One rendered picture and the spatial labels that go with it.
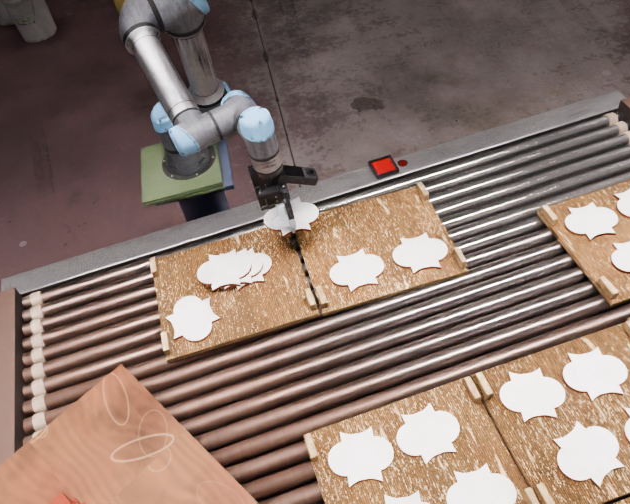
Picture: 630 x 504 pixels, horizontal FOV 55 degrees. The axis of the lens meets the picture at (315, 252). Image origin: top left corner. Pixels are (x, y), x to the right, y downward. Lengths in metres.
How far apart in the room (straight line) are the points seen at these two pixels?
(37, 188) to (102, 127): 0.57
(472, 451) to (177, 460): 0.63
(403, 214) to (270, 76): 2.42
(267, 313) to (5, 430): 0.69
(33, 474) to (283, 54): 3.31
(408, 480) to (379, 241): 0.67
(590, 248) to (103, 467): 1.32
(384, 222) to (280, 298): 0.39
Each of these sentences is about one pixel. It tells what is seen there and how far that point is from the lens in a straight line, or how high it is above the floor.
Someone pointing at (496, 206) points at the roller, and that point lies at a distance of 1.87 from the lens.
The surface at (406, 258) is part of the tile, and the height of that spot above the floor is 0.95.
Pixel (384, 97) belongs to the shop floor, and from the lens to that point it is 3.79.
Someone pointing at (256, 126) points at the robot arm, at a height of 1.40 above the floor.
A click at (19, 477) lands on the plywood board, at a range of 1.51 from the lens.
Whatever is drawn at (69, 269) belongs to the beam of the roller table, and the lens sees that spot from 1.96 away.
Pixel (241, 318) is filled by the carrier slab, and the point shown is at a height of 0.94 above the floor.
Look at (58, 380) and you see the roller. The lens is 1.74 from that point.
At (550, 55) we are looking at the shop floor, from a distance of 4.18.
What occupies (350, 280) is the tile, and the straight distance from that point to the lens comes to 1.65.
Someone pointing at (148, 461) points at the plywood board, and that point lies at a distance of 1.40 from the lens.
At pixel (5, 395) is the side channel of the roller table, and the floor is 0.95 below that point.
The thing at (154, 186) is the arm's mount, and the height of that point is 0.89.
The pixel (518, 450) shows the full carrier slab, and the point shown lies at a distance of 1.45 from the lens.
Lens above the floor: 2.27
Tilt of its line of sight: 50 degrees down
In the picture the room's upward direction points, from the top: 10 degrees counter-clockwise
